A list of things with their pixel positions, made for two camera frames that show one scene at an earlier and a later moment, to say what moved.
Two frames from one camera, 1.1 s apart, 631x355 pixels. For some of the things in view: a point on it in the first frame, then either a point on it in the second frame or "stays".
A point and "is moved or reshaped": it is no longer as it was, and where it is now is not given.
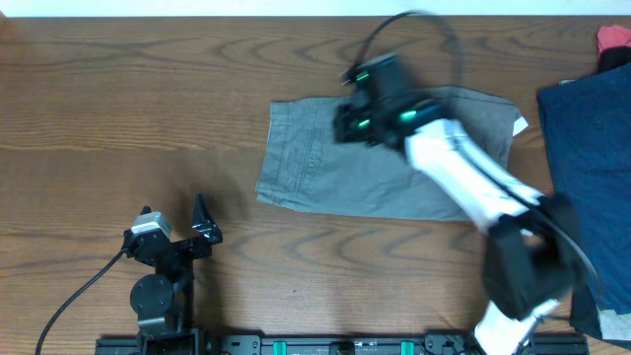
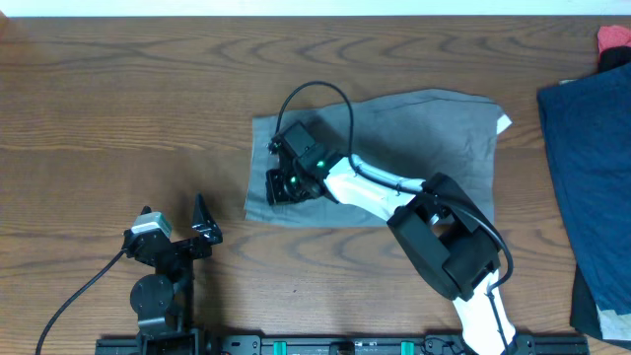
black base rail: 332,345 stays
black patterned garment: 585,316 stays
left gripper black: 204,225 stays
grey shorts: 305,165 is moved or reshaped
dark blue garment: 587,127 stays
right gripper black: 342,126 -> 274,190
